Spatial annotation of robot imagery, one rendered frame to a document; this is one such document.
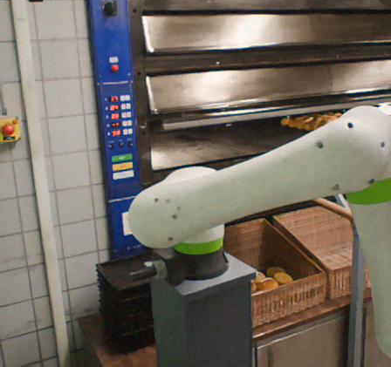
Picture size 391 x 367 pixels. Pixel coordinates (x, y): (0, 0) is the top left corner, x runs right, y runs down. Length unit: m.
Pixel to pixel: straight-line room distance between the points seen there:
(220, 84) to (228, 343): 1.40
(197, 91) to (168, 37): 0.28
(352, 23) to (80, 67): 1.49
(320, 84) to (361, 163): 1.90
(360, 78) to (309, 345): 1.45
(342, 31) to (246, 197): 1.99
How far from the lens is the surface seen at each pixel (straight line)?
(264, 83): 2.48
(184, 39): 2.24
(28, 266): 2.21
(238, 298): 1.22
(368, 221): 1.00
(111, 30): 2.10
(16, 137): 1.99
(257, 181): 0.86
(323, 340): 2.37
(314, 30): 2.66
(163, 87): 2.22
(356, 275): 2.28
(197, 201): 0.91
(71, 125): 2.10
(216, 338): 1.23
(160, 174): 2.26
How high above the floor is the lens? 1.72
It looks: 14 degrees down
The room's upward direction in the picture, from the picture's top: 3 degrees counter-clockwise
